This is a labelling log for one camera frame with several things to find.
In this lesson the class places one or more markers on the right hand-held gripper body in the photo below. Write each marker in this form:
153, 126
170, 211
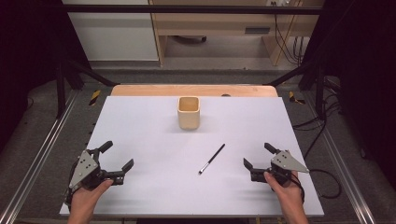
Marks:
288, 163

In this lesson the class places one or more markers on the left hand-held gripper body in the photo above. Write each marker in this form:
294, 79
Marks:
84, 168

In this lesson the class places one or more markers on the black makeup brush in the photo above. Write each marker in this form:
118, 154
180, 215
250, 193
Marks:
212, 158

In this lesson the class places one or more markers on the square wooden cup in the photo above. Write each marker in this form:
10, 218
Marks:
188, 119

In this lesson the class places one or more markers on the person's left hand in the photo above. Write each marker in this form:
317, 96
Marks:
84, 200

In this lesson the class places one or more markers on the person's right hand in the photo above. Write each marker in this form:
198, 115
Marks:
289, 196

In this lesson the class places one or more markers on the yellow black floor tape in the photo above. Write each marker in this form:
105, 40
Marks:
94, 97
292, 97

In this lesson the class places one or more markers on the white table mat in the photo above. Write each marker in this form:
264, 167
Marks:
174, 186

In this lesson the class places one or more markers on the black metal stand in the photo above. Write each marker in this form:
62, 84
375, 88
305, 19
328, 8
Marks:
319, 90
60, 90

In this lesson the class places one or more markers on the white cabinet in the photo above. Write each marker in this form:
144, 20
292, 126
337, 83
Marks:
115, 34

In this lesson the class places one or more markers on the black curtain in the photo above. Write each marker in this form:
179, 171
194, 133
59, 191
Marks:
28, 62
367, 77

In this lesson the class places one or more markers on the wooden desk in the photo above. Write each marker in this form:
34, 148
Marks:
214, 21

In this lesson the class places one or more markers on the aluminium floor rail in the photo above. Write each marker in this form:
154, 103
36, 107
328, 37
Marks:
40, 155
345, 174

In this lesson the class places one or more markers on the black horizontal frame bar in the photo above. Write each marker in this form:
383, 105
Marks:
186, 9

